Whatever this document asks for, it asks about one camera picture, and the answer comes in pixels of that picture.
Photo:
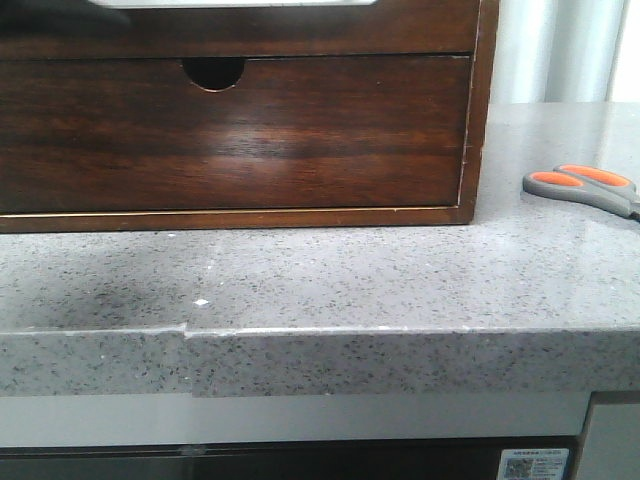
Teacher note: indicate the dark appliance under counter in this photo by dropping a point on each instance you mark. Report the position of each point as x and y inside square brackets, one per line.
[471, 458]

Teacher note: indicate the wooden lower drawer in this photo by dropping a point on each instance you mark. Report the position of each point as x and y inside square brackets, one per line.
[139, 135]

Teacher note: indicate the dark wooden drawer cabinet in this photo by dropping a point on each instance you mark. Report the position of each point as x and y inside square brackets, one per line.
[213, 39]

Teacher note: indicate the white QR code label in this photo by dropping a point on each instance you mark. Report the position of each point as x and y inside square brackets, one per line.
[533, 464]

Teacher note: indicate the grey orange scissors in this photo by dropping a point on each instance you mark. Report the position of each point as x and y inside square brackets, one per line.
[586, 185]

